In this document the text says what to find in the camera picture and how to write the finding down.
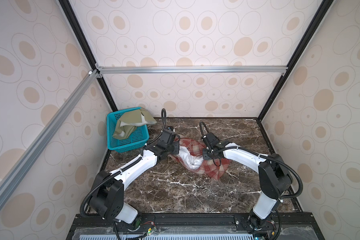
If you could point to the olive green skirt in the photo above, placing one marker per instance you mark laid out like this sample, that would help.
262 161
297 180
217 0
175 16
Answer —
130 121

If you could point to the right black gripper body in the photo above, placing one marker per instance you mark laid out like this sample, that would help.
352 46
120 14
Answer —
207 154

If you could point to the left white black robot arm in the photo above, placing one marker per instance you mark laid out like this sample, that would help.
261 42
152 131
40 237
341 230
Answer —
106 196

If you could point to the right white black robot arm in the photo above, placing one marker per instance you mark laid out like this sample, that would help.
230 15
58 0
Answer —
278 181

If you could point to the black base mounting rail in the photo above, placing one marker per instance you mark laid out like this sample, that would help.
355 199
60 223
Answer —
282 226

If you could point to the red plaid skirt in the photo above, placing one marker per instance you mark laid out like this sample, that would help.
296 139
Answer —
191 157

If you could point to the diagonal aluminium left rail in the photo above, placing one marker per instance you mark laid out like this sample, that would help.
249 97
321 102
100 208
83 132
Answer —
11 181

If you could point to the horizontal aluminium back rail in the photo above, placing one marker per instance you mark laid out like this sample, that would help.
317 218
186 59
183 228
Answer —
191 70

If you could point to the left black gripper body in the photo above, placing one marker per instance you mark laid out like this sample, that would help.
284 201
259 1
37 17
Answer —
173 149

